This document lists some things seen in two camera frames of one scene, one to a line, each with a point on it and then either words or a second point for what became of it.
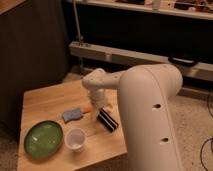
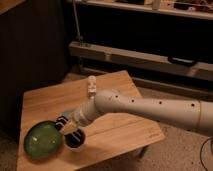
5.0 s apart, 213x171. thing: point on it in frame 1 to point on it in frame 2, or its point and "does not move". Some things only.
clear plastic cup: [76, 138] does not move
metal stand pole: [80, 38] does not move
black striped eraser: [104, 118] to [73, 139]
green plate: [43, 139] does not move
